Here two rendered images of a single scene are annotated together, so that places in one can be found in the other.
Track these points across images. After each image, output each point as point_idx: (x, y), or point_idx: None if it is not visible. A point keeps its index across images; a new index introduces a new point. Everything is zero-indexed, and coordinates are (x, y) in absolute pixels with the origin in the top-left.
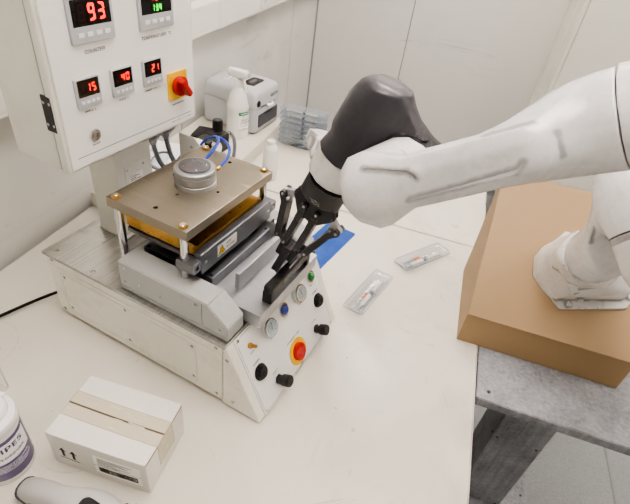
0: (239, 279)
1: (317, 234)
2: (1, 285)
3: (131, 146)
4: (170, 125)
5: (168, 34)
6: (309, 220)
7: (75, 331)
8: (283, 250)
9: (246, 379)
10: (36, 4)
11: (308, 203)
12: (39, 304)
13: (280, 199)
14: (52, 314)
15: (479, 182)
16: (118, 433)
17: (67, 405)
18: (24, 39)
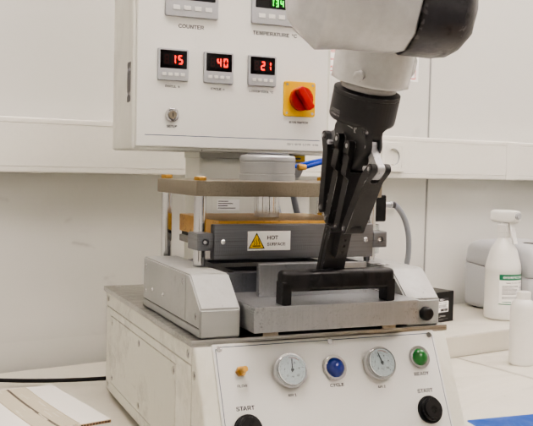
0: (259, 275)
1: None
2: (74, 370)
3: (219, 151)
4: (282, 147)
5: (292, 37)
6: (343, 159)
7: (99, 406)
8: (324, 232)
9: (215, 421)
10: None
11: (344, 133)
12: (90, 385)
13: (322, 146)
14: (93, 393)
15: None
16: (18, 415)
17: (1, 390)
18: (128, 10)
